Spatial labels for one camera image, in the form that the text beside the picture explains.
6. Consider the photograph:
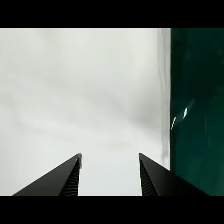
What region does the white garment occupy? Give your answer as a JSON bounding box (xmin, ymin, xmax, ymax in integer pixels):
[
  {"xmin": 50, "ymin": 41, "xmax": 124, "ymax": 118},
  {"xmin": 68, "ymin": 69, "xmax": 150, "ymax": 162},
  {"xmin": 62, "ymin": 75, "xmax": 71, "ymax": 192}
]
[{"xmin": 0, "ymin": 27, "xmax": 172, "ymax": 197}]

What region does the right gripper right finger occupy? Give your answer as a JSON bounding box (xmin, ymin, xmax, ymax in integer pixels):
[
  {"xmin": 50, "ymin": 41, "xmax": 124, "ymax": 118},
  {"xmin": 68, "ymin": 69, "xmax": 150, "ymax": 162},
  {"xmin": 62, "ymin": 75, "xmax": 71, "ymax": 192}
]
[{"xmin": 138, "ymin": 152, "xmax": 208, "ymax": 197}]

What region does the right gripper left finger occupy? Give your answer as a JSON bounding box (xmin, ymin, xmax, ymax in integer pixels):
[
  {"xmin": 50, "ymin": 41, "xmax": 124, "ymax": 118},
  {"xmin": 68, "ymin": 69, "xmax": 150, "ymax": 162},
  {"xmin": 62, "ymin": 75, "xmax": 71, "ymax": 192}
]
[{"xmin": 13, "ymin": 152, "xmax": 83, "ymax": 197}]

